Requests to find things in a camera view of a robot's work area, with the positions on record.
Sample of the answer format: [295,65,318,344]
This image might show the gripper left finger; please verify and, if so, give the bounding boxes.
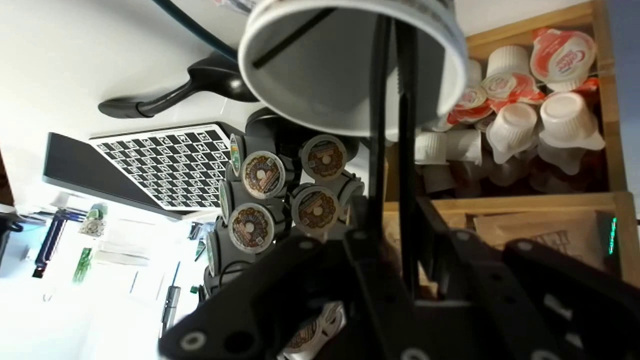
[158,196,417,360]

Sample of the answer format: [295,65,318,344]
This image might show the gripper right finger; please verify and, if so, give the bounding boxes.
[416,196,640,360]

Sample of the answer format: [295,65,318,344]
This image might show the black tongs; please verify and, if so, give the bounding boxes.
[366,14,423,302]

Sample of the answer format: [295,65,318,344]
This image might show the wooden stand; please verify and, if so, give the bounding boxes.
[382,0,640,300]

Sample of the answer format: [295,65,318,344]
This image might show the coffee pod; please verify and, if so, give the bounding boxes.
[300,134,348,182]
[228,202,275,254]
[241,150,287,200]
[291,185,341,235]
[278,301,347,360]

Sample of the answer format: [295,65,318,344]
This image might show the row of brown packets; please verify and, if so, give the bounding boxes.
[384,210,607,299]

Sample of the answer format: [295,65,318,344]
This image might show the black coffee pod carousel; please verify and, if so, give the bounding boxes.
[202,107,367,360]

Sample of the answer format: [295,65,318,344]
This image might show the heap of creamer cups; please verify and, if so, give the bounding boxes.
[400,27,607,197]

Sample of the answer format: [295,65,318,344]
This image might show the black and white calibration board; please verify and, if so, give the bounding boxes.
[42,122,246,221]

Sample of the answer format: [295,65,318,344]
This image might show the white paper cup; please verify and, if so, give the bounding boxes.
[238,0,469,138]

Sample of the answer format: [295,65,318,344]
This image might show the black plastic ladle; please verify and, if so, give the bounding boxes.
[98,52,259,120]

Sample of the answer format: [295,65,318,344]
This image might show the black stir stick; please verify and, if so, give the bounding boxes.
[251,7,337,70]

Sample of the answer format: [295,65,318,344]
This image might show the dark cable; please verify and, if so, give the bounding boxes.
[150,0,240,62]

